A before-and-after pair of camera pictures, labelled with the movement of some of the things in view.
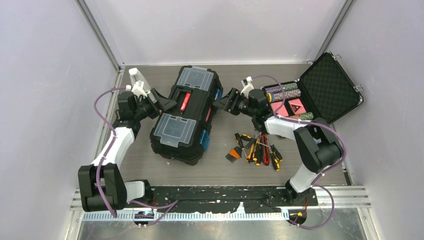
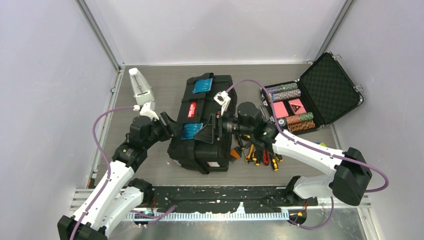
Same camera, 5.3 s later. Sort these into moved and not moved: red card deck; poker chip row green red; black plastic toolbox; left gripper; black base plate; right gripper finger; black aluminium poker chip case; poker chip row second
Moved: right gripper finger; left gripper; black plastic toolbox
Not moved: black aluminium poker chip case; poker chip row second; black base plate; red card deck; poker chip row green red
